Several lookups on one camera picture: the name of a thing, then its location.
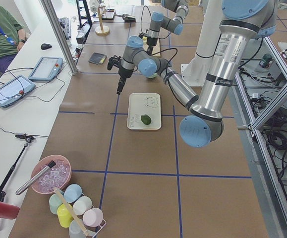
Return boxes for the blue teach pendant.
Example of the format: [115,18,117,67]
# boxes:
[0,75,36,107]
[28,57,63,82]

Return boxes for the person in green shirt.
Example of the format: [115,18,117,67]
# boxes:
[0,6,27,73]

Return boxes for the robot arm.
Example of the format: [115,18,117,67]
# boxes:
[108,0,278,147]
[146,0,188,55]

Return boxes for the blue teach pendant far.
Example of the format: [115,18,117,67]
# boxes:
[28,57,63,82]

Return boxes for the wooden mug tree stand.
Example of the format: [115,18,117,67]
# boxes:
[95,6,110,36]

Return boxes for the black computer mouse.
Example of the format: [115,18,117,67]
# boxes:
[40,43,52,50]

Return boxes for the dark tray with glasses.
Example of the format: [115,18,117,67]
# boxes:
[101,9,115,20]

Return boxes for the yellow sponge cloth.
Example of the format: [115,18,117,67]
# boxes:
[99,56,107,64]

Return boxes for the white cup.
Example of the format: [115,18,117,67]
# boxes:
[73,196,92,216]

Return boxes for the black selfie stick tripod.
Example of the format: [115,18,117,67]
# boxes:
[0,134,36,202]

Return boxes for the grey cup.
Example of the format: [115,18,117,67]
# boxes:
[69,220,86,238]

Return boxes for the blue cup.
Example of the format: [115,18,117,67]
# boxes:
[64,184,82,203]

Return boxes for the yellow cup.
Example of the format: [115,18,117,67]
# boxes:
[57,204,74,228]

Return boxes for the aluminium frame post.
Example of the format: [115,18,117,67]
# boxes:
[40,0,78,75]

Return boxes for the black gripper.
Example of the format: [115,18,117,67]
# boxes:
[146,36,158,55]
[116,66,133,95]

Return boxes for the pink bowl with ice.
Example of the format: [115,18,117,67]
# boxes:
[31,155,72,194]

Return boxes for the green cup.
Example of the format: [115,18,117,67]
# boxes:
[49,193,62,215]

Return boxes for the wooden cutting board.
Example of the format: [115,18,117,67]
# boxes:
[132,34,162,59]

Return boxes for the light green bowl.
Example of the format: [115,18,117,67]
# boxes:
[147,73,158,79]

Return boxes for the steel scoop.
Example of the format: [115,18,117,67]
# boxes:
[114,13,136,22]

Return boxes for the white bear tray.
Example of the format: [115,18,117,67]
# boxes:
[127,93,162,130]

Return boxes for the grey folded cloth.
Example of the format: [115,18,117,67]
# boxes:
[88,52,106,64]

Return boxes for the blue teach pendant near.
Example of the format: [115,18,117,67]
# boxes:
[0,75,36,107]

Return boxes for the pink cup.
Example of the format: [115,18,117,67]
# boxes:
[83,208,104,227]

